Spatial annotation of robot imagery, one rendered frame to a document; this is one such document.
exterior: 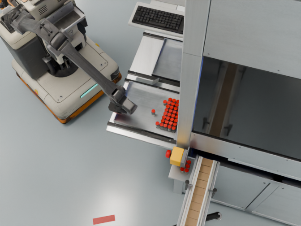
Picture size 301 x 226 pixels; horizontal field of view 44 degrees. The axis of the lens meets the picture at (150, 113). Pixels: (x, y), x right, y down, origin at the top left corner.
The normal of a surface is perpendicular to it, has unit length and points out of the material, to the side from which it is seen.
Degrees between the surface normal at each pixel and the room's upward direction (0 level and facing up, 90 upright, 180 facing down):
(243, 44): 90
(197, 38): 90
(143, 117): 0
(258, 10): 90
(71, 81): 0
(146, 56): 0
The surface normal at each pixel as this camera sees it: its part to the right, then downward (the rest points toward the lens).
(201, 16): -0.30, 0.87
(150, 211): -0.04, -0.43
